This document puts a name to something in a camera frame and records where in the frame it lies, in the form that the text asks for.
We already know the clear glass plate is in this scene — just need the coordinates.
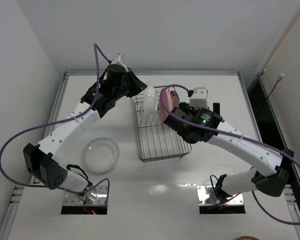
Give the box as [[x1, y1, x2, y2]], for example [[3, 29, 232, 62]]
[[82, 137, 120, 175], [142, 80, 158, 121]]

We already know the pink plastic plate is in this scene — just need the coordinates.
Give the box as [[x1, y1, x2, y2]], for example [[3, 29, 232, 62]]
[[158, 90, 174, 124]]

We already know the wire dish rack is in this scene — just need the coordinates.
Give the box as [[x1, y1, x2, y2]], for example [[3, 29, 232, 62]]
[[130, 92, 192, 163]]

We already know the blue rimmed white plate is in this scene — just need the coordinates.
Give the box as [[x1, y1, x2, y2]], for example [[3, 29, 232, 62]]
[[170, 90, 180, 108]]

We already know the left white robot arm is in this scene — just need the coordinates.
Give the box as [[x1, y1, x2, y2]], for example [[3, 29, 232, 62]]
[[23, 53, 147, 195]]

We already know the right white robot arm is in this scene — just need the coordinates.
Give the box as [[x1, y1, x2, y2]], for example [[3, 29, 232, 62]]
[[164, 87, 291, 203]]

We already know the brown round object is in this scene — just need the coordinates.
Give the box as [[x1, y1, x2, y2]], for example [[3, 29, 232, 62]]
[[233, 235, 260, 240]]

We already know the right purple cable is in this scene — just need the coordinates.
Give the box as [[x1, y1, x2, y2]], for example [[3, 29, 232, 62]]
[[159, 84, 300, 226]]

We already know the purple cable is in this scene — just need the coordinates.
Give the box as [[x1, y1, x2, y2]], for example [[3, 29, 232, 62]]
[[159, 84, 300, 226], [0, 42, 116, 207]]

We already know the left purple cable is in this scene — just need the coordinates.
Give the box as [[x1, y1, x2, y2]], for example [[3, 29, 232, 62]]
[[0, 42, 116, 207]]

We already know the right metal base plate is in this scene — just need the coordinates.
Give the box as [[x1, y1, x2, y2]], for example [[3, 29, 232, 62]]
[[197, 185, 244, 207]]

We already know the metal base plate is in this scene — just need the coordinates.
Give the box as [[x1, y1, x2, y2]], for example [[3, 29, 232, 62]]
[[63, 185, 108, 207], [197, 185, 244, 207]]

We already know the black usb cable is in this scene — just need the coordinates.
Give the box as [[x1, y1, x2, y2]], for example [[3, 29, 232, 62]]
[[258, 73, 285, 118]]

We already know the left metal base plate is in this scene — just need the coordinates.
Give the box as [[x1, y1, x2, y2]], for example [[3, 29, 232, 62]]
[[63, 185, 108, 207]]

